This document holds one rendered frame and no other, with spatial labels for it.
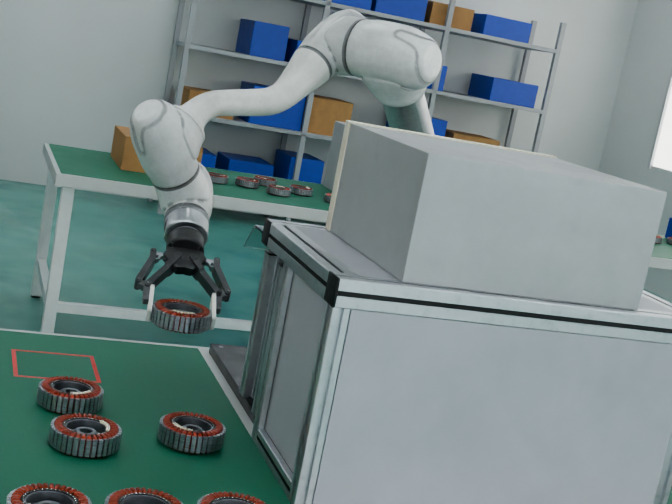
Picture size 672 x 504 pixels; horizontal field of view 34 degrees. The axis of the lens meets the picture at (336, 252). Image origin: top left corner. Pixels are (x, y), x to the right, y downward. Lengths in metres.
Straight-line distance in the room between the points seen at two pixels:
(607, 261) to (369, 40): 0.88
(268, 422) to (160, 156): 0.57
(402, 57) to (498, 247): 0.79
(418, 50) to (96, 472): 1.18
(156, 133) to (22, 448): 0.68
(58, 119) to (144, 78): 0.73
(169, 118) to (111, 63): 6.56
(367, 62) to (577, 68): 7.59
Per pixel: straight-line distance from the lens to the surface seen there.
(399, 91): 2.46
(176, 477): 1.75
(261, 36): 8.31
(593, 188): 1.78
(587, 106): 10.08
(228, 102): 2.28
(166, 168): 2.16
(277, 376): 1.88
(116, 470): 1.74
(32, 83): 8.65
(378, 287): 1.63
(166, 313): 2.00
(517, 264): 1.74
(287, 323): 1.86
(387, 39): 2.43
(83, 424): 1.84
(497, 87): 9.02
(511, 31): 9.03
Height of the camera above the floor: 1.44
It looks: 10 degrees down
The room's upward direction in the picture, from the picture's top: 11 degrees clockwise
